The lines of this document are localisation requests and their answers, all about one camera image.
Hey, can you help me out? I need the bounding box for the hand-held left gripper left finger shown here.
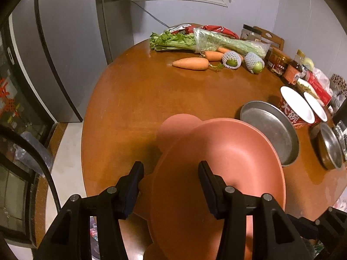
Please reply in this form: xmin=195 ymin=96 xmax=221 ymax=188
xmin=35 ymin=161 xmax=145 ymax=260

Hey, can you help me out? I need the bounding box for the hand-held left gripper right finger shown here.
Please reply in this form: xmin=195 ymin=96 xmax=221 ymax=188
xmin=198 ymin=161 xmax=316 ymax=260

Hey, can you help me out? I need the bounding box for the pink bear-shaped plate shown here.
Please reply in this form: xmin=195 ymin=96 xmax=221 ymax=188
xmin=133 ymin=113 xmax=287 ymax=260

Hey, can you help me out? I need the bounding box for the large round metal plate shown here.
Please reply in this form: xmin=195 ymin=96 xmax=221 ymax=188
xmin=240 ymin=101 xmax=300 ymax=167

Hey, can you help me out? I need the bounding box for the small round metal plate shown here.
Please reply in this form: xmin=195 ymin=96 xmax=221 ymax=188
xmin=318 ymin=121 xmax=345 ymax=171

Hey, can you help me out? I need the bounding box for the black bottle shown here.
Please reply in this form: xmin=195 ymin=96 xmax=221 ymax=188
xmin=332 ymin=112 xmax=347 ymax=141

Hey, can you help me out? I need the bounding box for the red paper bowl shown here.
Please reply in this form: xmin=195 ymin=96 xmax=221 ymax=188
xmin=303 ymin=91 xmax=329 ymax=125
xmin=279 ymin=86 xmax=316 ymax=130

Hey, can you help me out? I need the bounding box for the large carrot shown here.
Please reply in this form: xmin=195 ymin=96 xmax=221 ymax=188
xmin=172 ymin=57 xmax=210 ymax=70

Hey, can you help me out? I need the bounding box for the green fruit in foam net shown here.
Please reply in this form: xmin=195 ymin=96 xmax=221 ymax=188
xmin=244 ymin=52 xmax=265 ymax=74
xmin=222 ymin=50 xmax=244 ymax=69

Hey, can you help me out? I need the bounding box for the medium carrot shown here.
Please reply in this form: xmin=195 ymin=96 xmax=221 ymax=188
xmin=201 ymin=50 xmax=225 ymax=62

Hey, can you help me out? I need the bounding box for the dark glass cabinet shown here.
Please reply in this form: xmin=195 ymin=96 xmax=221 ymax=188
xmin=0 ymin=19 xmax=57 ymax=250

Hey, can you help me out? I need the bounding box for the white dish of pickled vegetables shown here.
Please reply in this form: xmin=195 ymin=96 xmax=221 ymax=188
xmin=296 ymin=78 xmax=318 ymax=98

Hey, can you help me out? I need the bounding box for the red-label sauce jar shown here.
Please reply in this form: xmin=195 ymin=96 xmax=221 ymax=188
xmin=267 ymin=47 xmax=292 ymax=75

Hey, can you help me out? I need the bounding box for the brown sauce bottle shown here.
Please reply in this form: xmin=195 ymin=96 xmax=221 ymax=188
xmin=284 ymin=49 xmax=306 ymax=85

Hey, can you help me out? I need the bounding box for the celery in plastic bag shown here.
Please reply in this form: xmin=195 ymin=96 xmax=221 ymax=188
xmin=150 ymin=28 xmax=271 ymax=59

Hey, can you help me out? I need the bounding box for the red tissue box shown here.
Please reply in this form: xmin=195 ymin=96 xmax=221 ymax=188
xmin=306 ymin=70 xmax=333 ymax=107

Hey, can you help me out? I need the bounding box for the red snack packet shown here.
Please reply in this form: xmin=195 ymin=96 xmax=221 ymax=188
xmin=167 ymin=24 xmax=240 ymax=39

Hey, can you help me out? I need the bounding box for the grey refrigerator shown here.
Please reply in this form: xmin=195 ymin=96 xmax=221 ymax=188
xmin=10 ymin=0 xmax=112 ymax=123

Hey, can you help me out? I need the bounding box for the pale yellow tape roll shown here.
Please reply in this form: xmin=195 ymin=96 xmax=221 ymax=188
xmin=302 ymin=57 xmax=315 ymax=71

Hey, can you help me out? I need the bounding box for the glass jar with black lid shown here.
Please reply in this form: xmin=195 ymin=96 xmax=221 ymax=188
xmin=240 ymin=24 xmax=262 ymax=42

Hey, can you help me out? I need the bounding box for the wooden chair back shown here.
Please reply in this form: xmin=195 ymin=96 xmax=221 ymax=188
xmin=253 ymin=26 xmax=285 ymax=51

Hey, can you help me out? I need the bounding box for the grey wall cable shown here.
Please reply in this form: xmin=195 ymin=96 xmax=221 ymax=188
xmin=131 ymin=0 xmax=170 ymax=28

